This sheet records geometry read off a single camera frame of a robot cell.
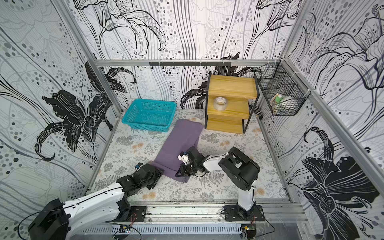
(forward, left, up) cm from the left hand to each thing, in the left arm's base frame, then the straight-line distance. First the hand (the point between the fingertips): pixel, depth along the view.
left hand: (164, 176), depth 85 cm
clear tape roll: (+44, -33, +17) cm, 58 cm away
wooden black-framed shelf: (+39, -44, +30) cm, 66 cm away
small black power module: (-24, -45, -1) cm, 51 cm away
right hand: (+2, -8, -1) cm, 8 cm away
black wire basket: (+44, -70, +30) cm, 88 cm away
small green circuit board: (-25, +16, -3) cm, 30 cm away
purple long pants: (+29, -2, -2) cm, 29 cm away
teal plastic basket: (+50, +28, -3) cm, 57 cm away
